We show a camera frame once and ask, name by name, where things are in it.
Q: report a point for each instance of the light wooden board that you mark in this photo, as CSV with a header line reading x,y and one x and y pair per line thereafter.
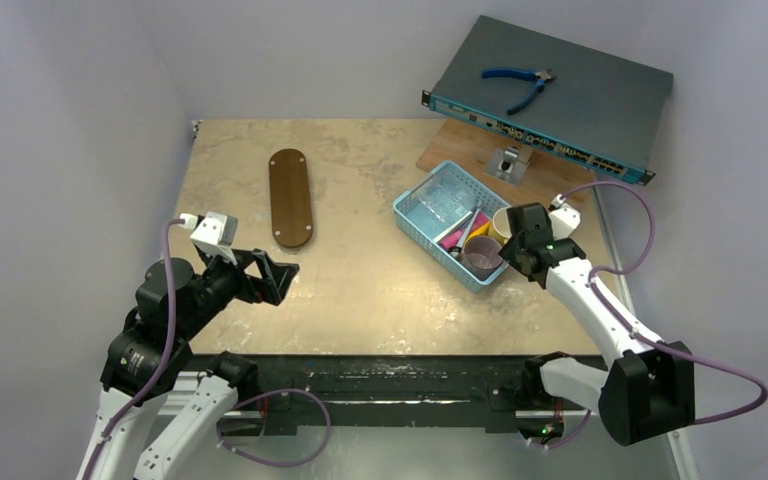
x,y
472,149

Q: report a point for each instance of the yellow toothbrush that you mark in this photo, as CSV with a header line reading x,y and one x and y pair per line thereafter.
x,y
482,230

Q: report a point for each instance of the brown wooden oval tray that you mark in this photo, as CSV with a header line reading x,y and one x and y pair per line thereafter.
x,y
290,199

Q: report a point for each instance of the metal bracket stand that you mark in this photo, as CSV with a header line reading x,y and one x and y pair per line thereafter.
x,y
509,164

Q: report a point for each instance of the light blue plastic basket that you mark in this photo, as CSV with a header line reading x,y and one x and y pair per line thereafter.
x,y
452,265

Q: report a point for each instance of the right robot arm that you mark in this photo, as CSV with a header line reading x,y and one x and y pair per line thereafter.
x,y
647,387

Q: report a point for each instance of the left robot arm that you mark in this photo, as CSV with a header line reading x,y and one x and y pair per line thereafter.
x,y
173,305

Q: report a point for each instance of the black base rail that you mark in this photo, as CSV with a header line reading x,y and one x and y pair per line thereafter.
x,y
444,391

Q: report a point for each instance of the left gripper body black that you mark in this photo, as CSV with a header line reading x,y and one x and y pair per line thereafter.
x,y
221,281

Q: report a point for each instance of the grey network switch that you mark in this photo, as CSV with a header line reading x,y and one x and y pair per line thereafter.
x,y
588,107

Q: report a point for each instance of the yellow mug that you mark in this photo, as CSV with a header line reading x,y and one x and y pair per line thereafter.
x,y
499,226

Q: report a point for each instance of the purple translucent cup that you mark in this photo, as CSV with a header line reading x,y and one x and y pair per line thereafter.
x,y
480,256

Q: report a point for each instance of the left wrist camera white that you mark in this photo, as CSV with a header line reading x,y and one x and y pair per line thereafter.
x,y
212,235

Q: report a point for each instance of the clear plastic box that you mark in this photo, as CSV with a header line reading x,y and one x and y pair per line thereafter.
x,y
441,200

